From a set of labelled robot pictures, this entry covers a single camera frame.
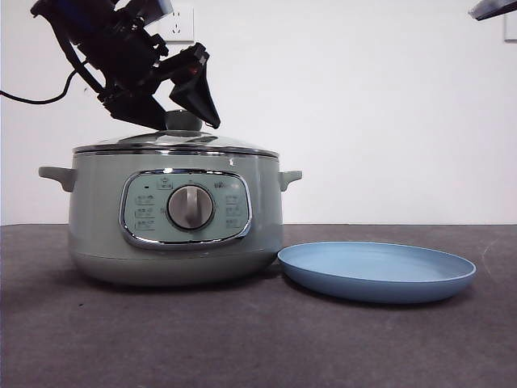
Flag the blue round plate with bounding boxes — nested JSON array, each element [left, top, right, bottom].
[[276, 241, 477, 305]]

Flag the white wall power socket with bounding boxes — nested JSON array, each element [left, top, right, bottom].
[[161, 6, 195, 44]]

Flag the pale green electric steamer pot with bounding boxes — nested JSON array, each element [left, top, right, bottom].
[[38, 150, 303, 289]]

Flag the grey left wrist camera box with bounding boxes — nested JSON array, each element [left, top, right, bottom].
[[141, 0, 175, 25]]

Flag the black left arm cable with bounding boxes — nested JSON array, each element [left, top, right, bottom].
[[0, 40, 107, 104]]

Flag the white wall switch plate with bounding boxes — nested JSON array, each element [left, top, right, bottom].
[[502, 15, 517, 44]]

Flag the glass lid with green knob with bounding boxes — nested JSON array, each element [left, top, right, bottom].
[[72, 109, 280, 157]]

